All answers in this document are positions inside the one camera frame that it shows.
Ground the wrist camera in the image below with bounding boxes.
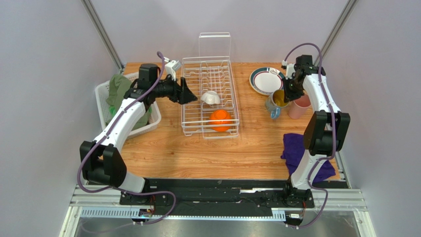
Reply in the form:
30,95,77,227
282,60,295,79
164,57,182,81

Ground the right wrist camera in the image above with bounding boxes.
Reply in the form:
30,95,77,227
282,60,295,79

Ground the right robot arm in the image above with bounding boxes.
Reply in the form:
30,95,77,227
282,55,350,207

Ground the purple cloth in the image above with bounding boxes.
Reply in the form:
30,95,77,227
281,133,336,184

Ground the blue butterfly mug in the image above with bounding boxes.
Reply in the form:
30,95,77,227
264,89,289,119

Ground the white flower-shaped bowl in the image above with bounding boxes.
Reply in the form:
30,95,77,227
201,91,221,105

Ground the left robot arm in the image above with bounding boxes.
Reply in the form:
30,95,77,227
77,60,198,194

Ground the white wire dish rack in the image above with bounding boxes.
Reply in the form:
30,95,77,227
181,32,240,139

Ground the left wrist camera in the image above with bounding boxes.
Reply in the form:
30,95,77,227
164,57,182,81

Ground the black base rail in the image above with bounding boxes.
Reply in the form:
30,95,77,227
115,177,349,222

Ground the beige plate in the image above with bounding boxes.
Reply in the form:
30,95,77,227
249,67,285,96

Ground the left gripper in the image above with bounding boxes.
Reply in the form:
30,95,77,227
151,74,197,105

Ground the pink cup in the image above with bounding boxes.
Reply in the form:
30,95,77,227
288,94,311,119

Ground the white plastic basket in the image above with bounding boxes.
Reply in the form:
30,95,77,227
95,80,162,139

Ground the orange bowl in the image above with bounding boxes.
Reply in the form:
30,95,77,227
208,110,232,132

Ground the green cloth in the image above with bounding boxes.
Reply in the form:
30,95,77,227
106,75,152,130

